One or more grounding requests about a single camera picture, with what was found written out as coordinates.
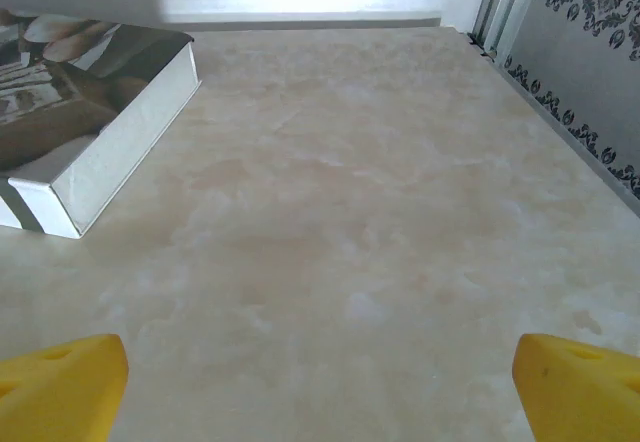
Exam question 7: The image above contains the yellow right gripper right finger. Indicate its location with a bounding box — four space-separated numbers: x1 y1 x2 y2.
513 332 640 442

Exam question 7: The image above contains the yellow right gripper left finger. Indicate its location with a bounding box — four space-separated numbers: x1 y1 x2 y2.
0 333 130 442

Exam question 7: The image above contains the white book with photo cover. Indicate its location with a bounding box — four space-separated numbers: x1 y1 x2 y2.
0 9 203 239

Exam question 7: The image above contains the aluminium frame post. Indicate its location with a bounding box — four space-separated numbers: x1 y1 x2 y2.
469 0 532 63

